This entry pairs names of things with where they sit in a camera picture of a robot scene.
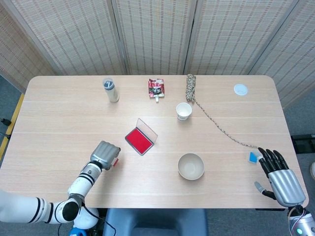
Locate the white rounded robot body part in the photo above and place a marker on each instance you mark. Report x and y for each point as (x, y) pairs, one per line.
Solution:
(89, 220)

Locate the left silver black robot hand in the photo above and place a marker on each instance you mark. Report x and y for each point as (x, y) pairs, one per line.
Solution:
(104, 153)

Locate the small white red stamp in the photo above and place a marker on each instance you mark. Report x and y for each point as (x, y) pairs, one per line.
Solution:
(115, 162)

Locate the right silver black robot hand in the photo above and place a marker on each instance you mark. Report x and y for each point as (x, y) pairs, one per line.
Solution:
(285, 186)

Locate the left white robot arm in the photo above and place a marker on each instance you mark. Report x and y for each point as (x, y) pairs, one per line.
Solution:
(81, 182)

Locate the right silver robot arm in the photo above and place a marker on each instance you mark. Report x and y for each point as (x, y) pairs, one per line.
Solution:
(304, 223)

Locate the blue grey chair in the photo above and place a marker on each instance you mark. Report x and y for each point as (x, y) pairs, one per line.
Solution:
(155, 222)

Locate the small blue white block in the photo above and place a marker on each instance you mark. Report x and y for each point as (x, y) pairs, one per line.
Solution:
(252, 157)

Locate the red ink pad clear lid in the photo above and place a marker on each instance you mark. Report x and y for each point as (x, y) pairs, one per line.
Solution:
(139, 139)

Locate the grey sneaker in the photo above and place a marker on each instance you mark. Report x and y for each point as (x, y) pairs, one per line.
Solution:
(313, 170)

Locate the red snack pouch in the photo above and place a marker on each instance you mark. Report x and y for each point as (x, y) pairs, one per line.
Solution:
(156, 89)

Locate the black floor caster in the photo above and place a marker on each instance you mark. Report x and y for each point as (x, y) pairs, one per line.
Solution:
(5, 135)
(5, 121)

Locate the white bottle grey cap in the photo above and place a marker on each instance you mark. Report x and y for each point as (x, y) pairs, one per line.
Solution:
(112, 92)

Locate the white paper cup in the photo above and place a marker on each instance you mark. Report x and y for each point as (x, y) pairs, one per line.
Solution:
(183, 111)

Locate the blue white round object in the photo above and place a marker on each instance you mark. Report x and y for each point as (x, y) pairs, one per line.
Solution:
(76, 232)

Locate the bamboo folding screen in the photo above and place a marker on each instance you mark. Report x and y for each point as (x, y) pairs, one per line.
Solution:
(73, 37)

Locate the white round grommet cover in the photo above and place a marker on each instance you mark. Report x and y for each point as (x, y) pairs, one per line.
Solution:
(240, 89)

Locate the beige bowl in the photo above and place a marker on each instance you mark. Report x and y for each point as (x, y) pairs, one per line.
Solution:
(191, 167)

